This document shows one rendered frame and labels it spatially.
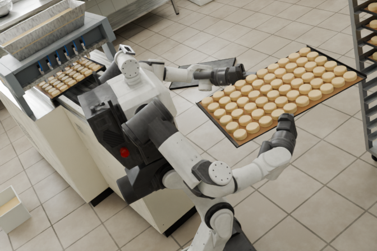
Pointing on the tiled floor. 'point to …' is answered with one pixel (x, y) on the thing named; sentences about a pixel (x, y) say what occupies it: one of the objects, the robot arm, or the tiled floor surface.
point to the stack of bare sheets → (198, 71)
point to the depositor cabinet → (61, 138)
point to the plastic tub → (12, 210)
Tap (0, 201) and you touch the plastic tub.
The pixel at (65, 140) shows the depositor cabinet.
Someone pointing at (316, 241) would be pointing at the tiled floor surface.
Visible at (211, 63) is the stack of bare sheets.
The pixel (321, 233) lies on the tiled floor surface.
